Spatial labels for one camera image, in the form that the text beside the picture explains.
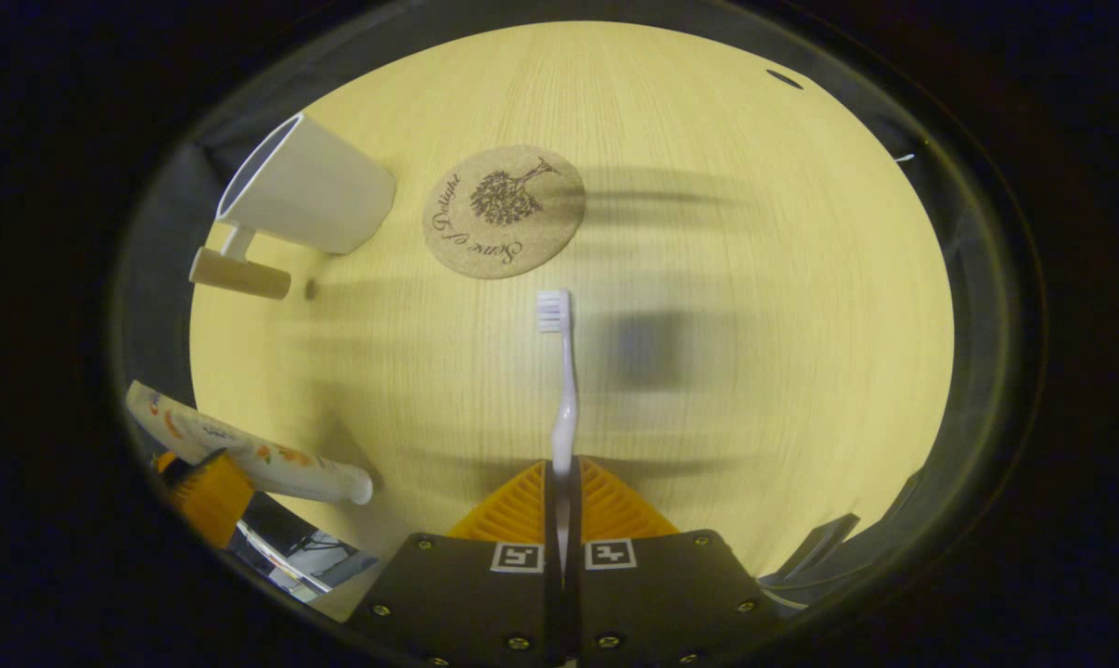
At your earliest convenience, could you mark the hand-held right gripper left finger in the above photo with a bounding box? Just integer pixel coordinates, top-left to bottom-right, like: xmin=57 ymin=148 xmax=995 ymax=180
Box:
xmin=346 ymin=459 xmax=560 ymax=668

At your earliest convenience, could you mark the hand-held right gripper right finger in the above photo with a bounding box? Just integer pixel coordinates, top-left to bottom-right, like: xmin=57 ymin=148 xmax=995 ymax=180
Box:
xmin=569 ymin=456 xmax=783 ymax=668

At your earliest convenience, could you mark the white toothpaste tube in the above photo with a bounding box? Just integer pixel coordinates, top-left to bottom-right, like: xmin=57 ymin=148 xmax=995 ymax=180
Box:
xmin=125 ymin=380 xmax=375 ymax=507

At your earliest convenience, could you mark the white toothbrush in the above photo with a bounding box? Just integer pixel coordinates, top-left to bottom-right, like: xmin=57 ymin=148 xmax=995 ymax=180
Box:
xmin=535 ymin=289 xmax=581 ymax=567

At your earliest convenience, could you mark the white cup with wooden handle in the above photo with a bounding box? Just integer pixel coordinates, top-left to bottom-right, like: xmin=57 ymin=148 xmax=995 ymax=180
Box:
xmin=188 ymin=111 xmax=398 ymax=301

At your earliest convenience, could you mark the round cork coaster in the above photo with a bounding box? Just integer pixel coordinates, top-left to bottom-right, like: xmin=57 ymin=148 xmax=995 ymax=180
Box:
xmin=422 ymin=145 xmax=586 ymax=279

